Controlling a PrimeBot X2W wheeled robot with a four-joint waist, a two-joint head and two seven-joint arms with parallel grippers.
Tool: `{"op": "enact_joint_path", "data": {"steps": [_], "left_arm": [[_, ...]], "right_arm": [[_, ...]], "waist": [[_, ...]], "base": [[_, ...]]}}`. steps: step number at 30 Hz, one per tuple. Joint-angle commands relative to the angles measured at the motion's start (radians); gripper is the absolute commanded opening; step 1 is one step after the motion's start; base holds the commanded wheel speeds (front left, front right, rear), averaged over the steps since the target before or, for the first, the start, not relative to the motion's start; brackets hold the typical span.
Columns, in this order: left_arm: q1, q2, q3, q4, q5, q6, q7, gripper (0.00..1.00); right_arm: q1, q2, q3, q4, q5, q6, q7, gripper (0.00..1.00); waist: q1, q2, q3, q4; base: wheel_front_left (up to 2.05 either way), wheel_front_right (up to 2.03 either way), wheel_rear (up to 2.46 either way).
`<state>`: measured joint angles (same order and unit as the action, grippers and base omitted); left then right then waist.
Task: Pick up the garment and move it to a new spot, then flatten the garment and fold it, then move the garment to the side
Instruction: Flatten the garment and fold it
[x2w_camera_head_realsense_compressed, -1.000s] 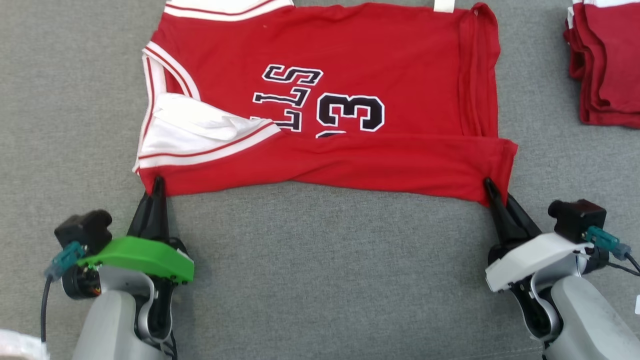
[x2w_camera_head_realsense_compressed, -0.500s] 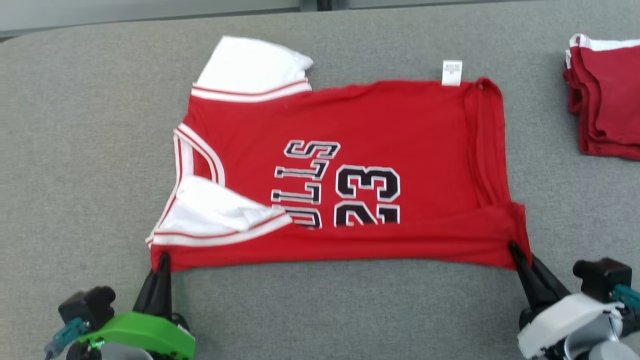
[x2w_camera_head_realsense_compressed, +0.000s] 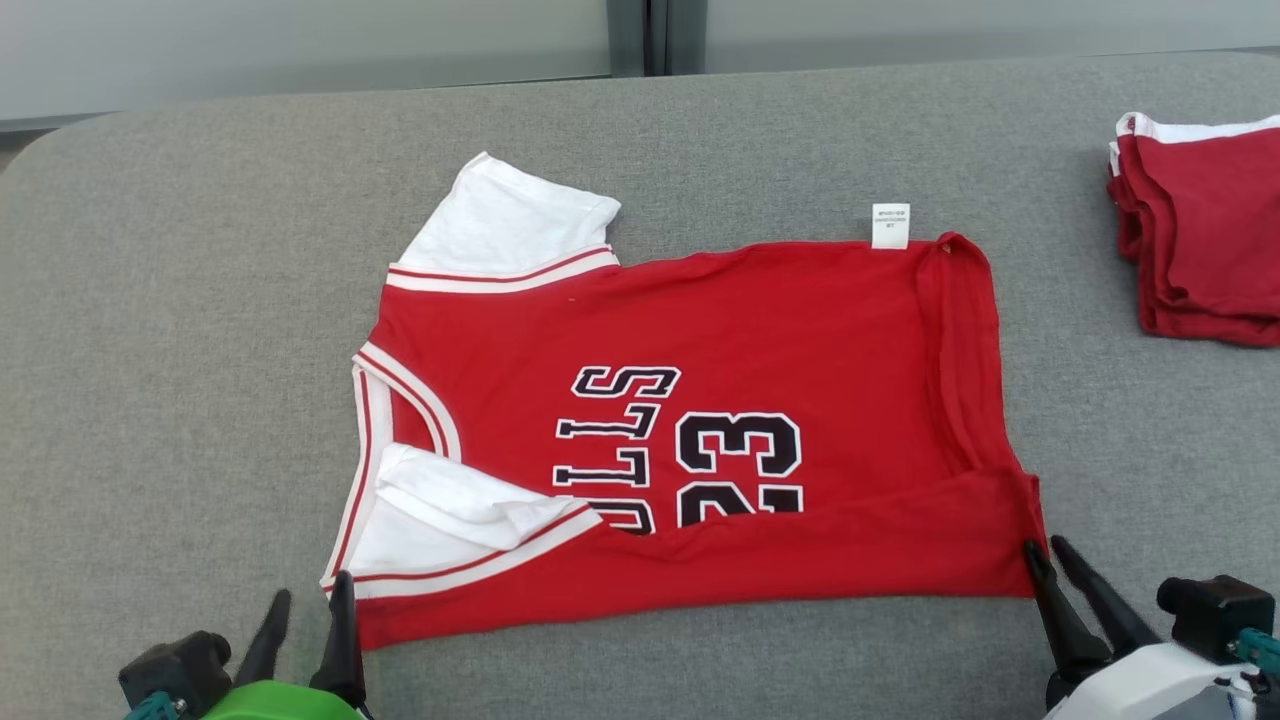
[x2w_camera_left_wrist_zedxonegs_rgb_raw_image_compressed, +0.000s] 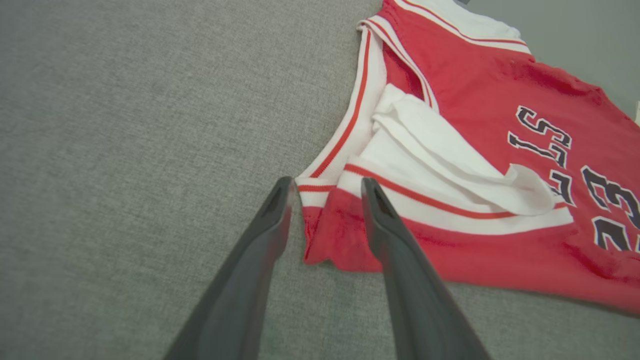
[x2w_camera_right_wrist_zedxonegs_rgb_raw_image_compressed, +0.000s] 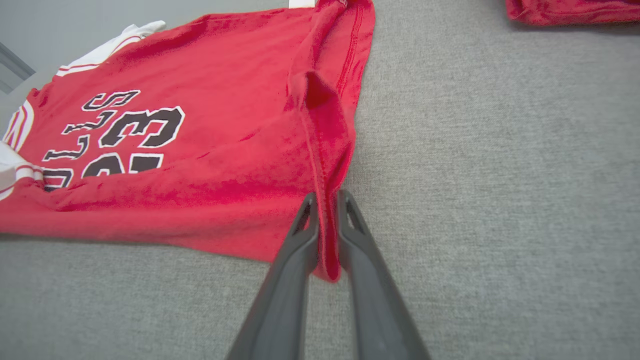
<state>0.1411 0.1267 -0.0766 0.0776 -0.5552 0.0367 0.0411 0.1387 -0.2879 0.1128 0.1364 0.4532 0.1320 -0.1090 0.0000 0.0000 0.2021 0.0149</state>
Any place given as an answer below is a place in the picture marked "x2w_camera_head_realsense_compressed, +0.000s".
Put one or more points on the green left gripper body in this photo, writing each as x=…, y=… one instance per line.
x=285, y=703

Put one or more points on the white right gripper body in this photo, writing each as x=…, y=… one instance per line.
x=1150, y=690

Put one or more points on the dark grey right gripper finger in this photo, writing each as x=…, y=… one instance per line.
x=1065, y=630
x=1110, y=610

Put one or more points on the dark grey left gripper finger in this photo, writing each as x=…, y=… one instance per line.
x=268, y=640
x=342, y=640

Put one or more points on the red basketball shorts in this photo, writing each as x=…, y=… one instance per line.
x=1210, y=230

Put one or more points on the red Bulls 23 jersey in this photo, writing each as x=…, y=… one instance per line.
x=750, y=320

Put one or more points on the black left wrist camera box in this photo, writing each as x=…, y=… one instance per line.
x=180, y=665

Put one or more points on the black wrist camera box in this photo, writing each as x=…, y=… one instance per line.
x=1215, y=610
x=180, y=665

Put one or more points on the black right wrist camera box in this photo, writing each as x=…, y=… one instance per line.
x=1215, y=610

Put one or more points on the grey metal partition post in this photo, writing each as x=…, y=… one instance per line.
x=630, y=35

